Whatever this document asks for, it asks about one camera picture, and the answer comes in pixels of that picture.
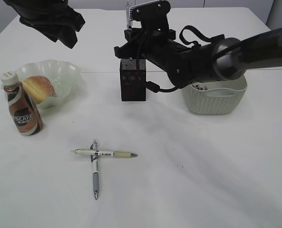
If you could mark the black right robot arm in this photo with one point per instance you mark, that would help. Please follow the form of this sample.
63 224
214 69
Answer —
188 62

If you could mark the golden bread roll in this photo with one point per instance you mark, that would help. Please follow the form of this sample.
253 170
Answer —
39 88

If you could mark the white grey-grip pen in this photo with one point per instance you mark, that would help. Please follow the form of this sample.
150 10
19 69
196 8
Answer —
95 175

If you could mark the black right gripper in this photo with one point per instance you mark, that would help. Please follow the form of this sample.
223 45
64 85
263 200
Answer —
156 47

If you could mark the white beige-grip pen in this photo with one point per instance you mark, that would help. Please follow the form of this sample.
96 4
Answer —
117 154

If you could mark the black mesh pen holder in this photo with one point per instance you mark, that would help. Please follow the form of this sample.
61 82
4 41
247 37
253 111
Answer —
132 82

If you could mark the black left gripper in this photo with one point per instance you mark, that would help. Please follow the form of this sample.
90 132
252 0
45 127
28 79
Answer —
55 19

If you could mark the brown coffee bottle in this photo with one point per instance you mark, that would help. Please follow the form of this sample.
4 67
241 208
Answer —
22 108

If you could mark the green plastic woven basket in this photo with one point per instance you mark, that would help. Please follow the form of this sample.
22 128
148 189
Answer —
220 98

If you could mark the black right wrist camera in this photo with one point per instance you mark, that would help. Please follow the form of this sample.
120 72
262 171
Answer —
152 15

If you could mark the green wavy glass plate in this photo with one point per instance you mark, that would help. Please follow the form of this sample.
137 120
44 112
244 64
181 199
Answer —
63 76

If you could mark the blue clip pen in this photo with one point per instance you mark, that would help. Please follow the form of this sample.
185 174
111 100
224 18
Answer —
128 18

